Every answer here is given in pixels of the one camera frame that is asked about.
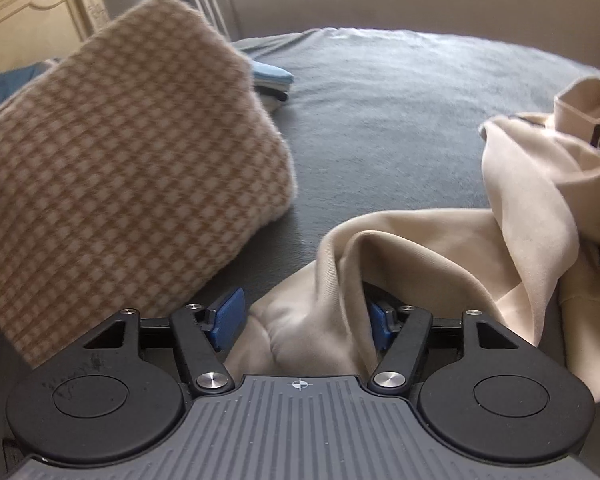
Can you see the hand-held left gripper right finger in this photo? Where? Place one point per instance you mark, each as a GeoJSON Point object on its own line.
{"type": "Point", "coordinates": [380, 322]}

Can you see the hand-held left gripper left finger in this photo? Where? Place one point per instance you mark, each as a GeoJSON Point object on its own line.
{"type": "Point", "coordinates": [227, 317]}

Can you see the checked beige folded sweater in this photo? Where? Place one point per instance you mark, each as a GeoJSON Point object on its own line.
{"type": "Point", "coordinates": [130, 160]}

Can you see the blue pillow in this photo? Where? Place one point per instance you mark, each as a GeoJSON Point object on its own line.
{"type": "Point", "coordinates": [5, 90]}

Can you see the cream carved headboard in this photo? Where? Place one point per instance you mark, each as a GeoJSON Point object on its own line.
{"type": "Point", "coordinates": [10, 25]}

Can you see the folded blue clothes stack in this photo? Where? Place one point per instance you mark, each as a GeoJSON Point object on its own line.
{"type": "Point", "coordinates": [272, 74]}

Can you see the beige zip-neck sweatshirt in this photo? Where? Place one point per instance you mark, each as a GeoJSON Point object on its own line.
{"type": "Point", "coordinates": [430, 250]}

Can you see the grey bed blanket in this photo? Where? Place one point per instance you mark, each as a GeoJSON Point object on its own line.
{"type": "Point", "coordinates": [380, 110]}

